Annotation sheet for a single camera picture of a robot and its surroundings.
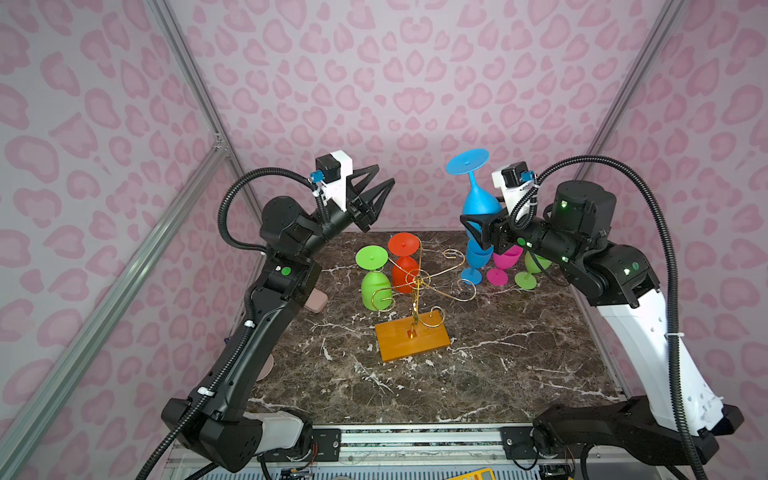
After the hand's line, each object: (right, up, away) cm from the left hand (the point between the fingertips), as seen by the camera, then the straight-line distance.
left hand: (384, 168), depth 52 cm
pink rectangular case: (-24, -30, +47) cm, 60 cm away
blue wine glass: (+27, -16, +40) cm, 51 cm away
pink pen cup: (-35, -47, +33) cm, 67 cm away
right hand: (+17, -6, +4) cm, 19 cm away
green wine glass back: (-3, -23, +20) cm, 30 cm away
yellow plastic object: (+22, -65, +16) cm, 70 cm away
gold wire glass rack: (+4, -39, +38) cm, 55 cm away
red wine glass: (+4, -18, +17) cm, 26 cm away
